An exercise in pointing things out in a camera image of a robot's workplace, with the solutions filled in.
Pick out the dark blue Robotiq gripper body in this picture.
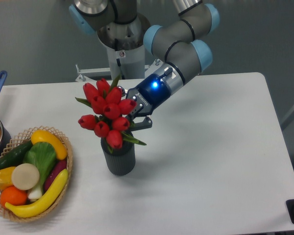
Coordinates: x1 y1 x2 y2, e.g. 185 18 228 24
126 74 171 119

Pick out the red tulip bouquet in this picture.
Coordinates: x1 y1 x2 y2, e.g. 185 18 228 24
76 74 146 153

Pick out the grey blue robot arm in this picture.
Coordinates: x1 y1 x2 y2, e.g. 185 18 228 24
69 0 220 131

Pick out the dark grey ribbed vase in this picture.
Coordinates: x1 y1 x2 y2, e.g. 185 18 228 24
100 139 136 176

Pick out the yellow squash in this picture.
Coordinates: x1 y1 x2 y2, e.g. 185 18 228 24
30 129 67 160

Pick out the purple sweet potato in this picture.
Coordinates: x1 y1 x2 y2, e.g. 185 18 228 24
44 160 67 192

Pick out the green leafy bok choy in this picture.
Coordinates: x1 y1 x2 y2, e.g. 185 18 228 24
23 142 56 202

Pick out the woven wicker basket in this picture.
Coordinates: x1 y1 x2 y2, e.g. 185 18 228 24
0 126 73 223

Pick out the dark green cucumber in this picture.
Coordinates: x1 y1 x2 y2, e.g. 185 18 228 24
0 141 33 170

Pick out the beige round radish slice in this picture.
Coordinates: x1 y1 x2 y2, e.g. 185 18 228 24
11 163 40 190

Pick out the yellow bell pepper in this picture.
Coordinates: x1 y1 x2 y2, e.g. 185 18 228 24
0 166 16 190

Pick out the orange fruit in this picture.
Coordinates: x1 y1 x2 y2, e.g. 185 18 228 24
0 186 27 208

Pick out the yellow banana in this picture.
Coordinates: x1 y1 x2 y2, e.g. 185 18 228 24
5 169 69 218

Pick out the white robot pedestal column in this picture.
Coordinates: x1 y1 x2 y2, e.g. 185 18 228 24
98 13 150 79

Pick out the white metal base frame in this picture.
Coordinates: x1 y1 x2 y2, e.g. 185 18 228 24
75 59 163 82

